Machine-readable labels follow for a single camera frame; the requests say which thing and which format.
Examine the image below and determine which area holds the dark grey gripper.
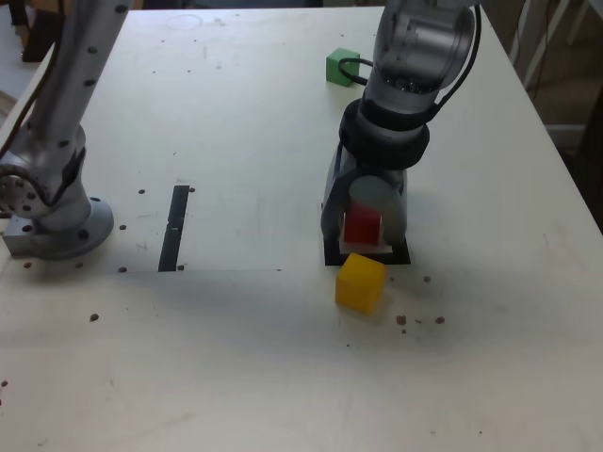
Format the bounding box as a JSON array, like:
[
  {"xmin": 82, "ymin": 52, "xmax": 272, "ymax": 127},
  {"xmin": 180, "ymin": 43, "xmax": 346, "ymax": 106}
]
[{"xmin": 319, "ymin": 142, "xmax": 411, "ymax": 248}]

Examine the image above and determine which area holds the red cube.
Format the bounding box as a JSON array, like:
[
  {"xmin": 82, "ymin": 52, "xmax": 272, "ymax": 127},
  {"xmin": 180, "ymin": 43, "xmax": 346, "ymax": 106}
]
[{"xmin": 342, "ymin": 201, "xmax": 383, "ymax": 246}]

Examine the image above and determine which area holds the yellow cube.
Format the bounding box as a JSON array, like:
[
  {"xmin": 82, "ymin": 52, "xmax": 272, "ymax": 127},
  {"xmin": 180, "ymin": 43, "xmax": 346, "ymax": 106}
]
[{"xmin": 334, "ymin": 252, "xmax": 388, "ymax": 315}]

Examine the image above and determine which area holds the green cube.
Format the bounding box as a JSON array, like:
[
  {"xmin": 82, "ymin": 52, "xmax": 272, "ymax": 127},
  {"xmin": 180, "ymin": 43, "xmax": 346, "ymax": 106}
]
[{"xmin": 324, "ymin": 47, "xmax": 362, "ymax": 89}]

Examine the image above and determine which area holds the black tape square outline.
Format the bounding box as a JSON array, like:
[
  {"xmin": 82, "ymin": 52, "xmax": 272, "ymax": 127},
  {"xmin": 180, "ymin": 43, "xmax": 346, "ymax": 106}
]
[{"xmin": 320, "ymin": 201, "xmax": 412, "ymax": 267}]

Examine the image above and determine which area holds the black tape strip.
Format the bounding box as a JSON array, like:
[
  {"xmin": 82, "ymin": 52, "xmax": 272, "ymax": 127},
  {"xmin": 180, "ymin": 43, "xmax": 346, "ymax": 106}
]
[{"xmin": 157, "ymin": 185, "xmax": 189, "ymax": 273}]

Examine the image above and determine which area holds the dark background object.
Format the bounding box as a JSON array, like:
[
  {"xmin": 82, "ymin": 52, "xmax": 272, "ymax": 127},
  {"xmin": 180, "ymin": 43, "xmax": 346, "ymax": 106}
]
[{"xmin": 8, "ymin": 0, "xmax": 72, "ymax": 63}]

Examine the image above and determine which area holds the white chair frame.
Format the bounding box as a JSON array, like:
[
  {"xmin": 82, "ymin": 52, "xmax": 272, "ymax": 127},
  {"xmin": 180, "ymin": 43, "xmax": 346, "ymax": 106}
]
[{"xmin": 511, "ymin": 0, "xmax": 603, "ymax": 95}]

